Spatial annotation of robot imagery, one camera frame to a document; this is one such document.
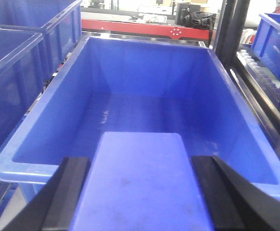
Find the red metal frame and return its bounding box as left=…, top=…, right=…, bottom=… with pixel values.
left=81, top=19, right=209, bottom=40

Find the blue bin right neighbour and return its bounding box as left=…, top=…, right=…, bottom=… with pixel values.
left=252, top=13, right=280, bottom=82

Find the blue bin neighbour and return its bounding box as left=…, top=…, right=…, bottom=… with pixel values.
left=252, top=13, right=280, bottom=82
left=0, top=28, right=43, bottom=147

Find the blue bin back left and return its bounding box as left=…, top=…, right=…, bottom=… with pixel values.
left=0, top=0, right=81, bottom=81

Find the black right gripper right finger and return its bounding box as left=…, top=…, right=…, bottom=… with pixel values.
left=191, top=155, right=280, bottom=231

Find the blue block part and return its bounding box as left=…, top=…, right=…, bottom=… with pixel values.
left=70, top=132, right=214, bottom=231

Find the blue bin left neighbour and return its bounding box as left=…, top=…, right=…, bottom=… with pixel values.
left=0, top=28, right=43, bottom=147

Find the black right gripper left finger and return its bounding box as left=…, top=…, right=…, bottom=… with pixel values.
left=3, top=157, right=90, bottom=231

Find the black bag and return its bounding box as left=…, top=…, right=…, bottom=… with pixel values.
left=181, top=11, right=216, bottom=30

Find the blue target bin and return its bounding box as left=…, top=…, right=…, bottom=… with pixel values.
left=0, top=37, right=280, bottom=200

